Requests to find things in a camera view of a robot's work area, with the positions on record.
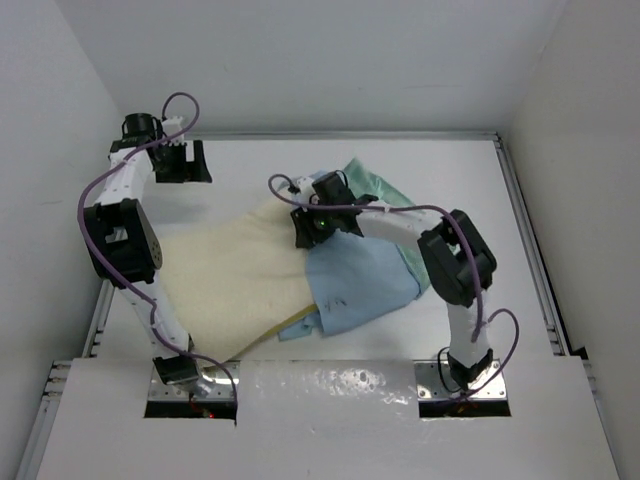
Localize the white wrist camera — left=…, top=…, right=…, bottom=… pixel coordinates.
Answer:
left=160, top=116, right=197, bottom=146
left=287, top=176, right=315, bottom=204

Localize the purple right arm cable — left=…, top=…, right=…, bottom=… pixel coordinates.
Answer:
left=268, top=172, right=521, bottom=401

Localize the metal base plate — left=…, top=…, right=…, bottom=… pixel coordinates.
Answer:
left=414, top=360, right=508, bottom=401
left=147, top=361, right=240, bottom=402

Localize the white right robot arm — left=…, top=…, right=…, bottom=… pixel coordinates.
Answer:
left=286, top=172, right=497, bottom=389

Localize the white front cover board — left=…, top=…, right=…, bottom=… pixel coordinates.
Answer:
left=38, top=358, right=617, bottom=479

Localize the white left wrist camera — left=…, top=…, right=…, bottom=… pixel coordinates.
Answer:
left=160, top=116, right=197, bottom=146

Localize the blue and green pillowcase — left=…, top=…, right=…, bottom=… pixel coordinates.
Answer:
left=277, top=156, right=431, bottom=343

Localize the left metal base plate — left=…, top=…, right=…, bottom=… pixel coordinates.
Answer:
left=147, top=361, right=240, bottom=402

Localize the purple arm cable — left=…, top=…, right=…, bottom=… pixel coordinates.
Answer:
left=268, top=172, right=521, bottom=401
left=76, top=91, right=239, bottom=416

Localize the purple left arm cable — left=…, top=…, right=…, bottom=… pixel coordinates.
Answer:
left=76, top=91, right=239, bottom=416

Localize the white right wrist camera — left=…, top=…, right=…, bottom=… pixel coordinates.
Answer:
left=287, top=176, right=315, bottom=204

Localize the cream quilted pillow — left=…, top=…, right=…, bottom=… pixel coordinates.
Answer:
left=159, top=200, right=317, bottom=361

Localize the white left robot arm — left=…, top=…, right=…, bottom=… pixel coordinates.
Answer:
left=81, top=113, right=212, bottom=392

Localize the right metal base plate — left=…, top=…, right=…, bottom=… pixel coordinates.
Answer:
left=414, top=360, right=508, bottom=401

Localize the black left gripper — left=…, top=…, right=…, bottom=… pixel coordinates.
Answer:
left=154, top=140, right=210, bottom=184

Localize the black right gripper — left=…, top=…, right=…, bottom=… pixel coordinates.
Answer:
left=295, top=196, right=340, bottom=247

